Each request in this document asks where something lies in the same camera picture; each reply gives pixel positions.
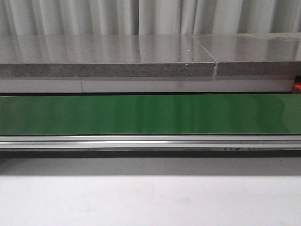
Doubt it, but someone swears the white curtain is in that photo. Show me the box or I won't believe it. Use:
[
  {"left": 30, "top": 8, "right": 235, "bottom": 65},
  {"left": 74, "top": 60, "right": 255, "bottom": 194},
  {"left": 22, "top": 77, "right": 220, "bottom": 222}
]
[{"left": 0, "top": 0, "right": 301, "bottom": 35}]

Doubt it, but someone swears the grey stone counter slab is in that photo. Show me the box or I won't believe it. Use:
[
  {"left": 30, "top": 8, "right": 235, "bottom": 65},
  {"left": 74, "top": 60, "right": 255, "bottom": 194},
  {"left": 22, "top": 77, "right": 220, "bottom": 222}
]
[{"left": 0, "top": 35, "right": 214, "bottom": 78}]

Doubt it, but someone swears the grey stone slab right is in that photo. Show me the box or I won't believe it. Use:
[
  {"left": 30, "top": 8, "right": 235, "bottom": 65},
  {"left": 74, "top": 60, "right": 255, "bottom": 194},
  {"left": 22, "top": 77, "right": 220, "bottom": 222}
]
[{"left": 193, "top": 33, "right": 301, "bottom": 77}]

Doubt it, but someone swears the aluminium conveyor frame rail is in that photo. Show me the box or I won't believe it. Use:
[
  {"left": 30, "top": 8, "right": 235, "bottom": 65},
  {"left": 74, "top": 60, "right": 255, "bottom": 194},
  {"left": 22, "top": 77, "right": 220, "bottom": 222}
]
[{"left": 0, "top": 135, "right": 301, "bottom": 149}]

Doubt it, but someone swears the green conveyor belt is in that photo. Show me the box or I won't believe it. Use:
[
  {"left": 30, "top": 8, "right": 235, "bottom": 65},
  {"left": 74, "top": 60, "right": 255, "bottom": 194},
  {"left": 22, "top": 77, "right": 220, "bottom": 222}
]
[{"left": 0, "top": 94, "right": 301, "bottom": 136}]

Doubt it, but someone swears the red object at right edge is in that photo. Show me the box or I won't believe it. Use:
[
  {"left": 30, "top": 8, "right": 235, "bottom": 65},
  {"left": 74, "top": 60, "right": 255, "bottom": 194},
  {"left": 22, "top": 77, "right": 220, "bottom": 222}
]
[{"left": 293, "top": 81, "right": 301, "bottom": 94}]

